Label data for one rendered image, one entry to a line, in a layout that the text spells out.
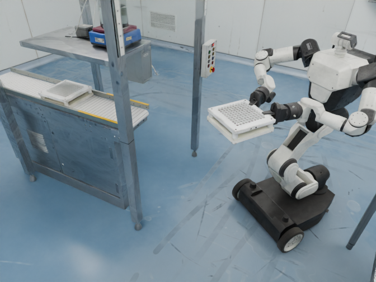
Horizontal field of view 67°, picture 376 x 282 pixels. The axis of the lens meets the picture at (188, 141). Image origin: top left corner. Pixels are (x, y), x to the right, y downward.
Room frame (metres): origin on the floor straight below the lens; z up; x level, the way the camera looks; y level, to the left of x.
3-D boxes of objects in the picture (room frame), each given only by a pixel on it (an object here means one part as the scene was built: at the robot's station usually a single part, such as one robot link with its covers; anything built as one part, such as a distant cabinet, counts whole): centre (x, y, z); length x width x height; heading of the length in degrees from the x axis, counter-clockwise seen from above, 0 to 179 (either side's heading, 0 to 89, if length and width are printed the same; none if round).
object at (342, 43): (1.56, -0.81, 1.32); 0.10 x 0.07 x 0.09; 29
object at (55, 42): (1.64, 0.59, 1.25); 0.62 x 0.38 x 0.04; 64
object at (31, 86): (1.81, 0.93, 0.81); 1.35 x 0.25 x 0.05; 64
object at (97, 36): (1.60, 0.41, 1.32); 0.21 x 0.20 x 0.09; 154
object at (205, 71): (2.24, -0.14, 0.97); 0.17 x 0.06 x 0.26; 154
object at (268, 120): (1.25, -0.26, 1.03); 0.25 x 0.24 x 0.02; 29
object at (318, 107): (1.32, -0.64, 1.04); 0.13 x 0.07 x 0.09; 47
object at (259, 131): (1.25, -0.26, 0.99); 0.24 x 0.24 x 0.02; 29
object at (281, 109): (1.29, -0.48, 1.03); 0.12 x 0.10 x 0.13; 111
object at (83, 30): (1.71, 0.61, 1.30); 0.12 x 0.07 x 0.06; 64
